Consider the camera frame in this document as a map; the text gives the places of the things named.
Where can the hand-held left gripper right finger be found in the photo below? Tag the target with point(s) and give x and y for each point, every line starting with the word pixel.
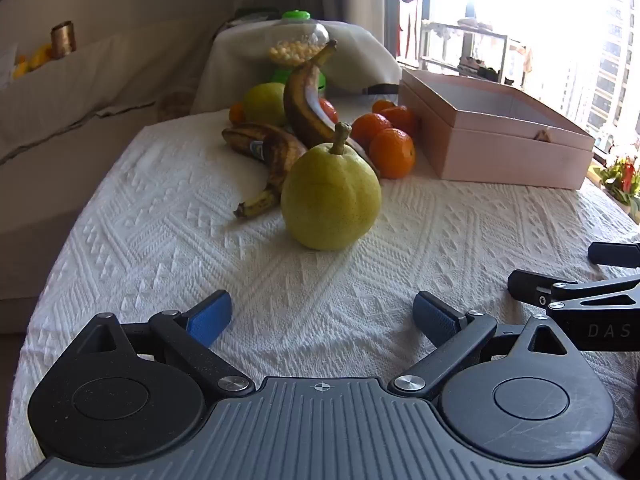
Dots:
pixel 435 317

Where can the high-rise buildings outside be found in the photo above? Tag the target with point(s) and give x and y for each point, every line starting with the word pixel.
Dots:
pixel 607 70

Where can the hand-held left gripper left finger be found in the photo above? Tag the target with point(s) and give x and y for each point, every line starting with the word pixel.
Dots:
pixel 210 317

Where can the small green pear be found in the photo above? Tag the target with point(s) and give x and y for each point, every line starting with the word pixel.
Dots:
pixel 265 102

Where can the gold metal cup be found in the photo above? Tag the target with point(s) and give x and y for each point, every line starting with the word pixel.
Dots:
pixel 63 40

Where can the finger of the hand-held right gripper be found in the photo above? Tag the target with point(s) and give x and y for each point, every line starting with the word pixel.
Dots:
pixel 530 287
pixel 615 255

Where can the potted flowering plant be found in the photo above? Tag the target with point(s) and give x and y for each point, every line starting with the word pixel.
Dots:
pixel 625 175

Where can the reddish orange mandarin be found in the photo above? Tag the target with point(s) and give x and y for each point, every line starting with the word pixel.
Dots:
pixel 329 110

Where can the large orange with stem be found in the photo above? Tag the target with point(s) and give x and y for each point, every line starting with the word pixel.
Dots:
pixel 392 152

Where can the metal shelf rack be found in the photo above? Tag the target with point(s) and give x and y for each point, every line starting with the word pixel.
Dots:
pixel 480 32

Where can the yellow toys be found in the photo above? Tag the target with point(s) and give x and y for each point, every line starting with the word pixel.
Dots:
pixel 37 60

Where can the sofa with beige cover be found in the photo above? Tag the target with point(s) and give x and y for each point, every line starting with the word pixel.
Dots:
pixel 75 95

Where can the white textured tablecloth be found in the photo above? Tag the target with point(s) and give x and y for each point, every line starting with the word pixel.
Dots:
pixel 165 240

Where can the large brown-spotted banana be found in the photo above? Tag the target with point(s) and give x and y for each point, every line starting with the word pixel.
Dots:
pixel 300 110

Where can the spotted banana with sticker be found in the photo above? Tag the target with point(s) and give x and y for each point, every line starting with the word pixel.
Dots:
pixel 272 147

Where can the white cloth-covered furniture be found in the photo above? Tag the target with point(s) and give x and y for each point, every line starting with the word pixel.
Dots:
pixel 360 55

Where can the green candy dispenser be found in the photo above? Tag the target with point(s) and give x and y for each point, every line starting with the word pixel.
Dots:
pixel 295 52

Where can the large yellow-green pear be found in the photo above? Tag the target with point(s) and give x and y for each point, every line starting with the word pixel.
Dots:
pixel 327 200

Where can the pink cardboard box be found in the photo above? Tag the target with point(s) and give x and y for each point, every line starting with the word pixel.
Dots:
pixel 500 155

